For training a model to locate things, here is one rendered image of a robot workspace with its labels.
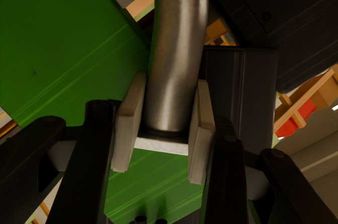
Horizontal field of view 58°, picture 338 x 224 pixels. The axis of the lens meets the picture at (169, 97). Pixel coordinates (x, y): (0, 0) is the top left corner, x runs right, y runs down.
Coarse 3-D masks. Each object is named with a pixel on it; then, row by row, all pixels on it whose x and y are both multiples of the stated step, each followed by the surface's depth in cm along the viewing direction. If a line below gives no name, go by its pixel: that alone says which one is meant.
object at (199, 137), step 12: (204, 84) 18; (204, 96) 16; (192, 108) 18; (204, 108) 15; (192, 120) 17; (204, 120) 14; (192, 132) 16; (204, 132) 13; (192, 144) 15; (204, 144) 13; (192, 156) 14; (204, 156) 13; (192, 168) 14; (204, 168) 14; (192, 180) 14
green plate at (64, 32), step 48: (0, 0) 19; (48, 0) 19; (96, 0) 19; (0, 48) 21; (48, 48) 20; (96, 48) 20; (144, 48) 20; (0, 96) 22; (48, 96) 22; (96, 96) 21; (144, 192) 24; (192, 192) 24
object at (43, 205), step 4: (40, 204) 604; (44, 204) 607; (44, 208) 603; (44, 212) 605; (48, 212) 605; (32, 216) 575; (36, 216) 581; (28, 220) 565; (32, 220) 617; (36, 220) 623
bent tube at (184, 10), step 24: (168, 0) 16; (192, 0) 15; (168, 24) 16; (192, 24) 16; (168, 48) 16; (192, 48) 16; (168, 72) 17; (192, 72) 17; (144, 96) 19; (168, 96) 17; (192, 96) 18; (144, 120) 18; (168, 120) 18; (144, 144) 18; (168, 144) 18
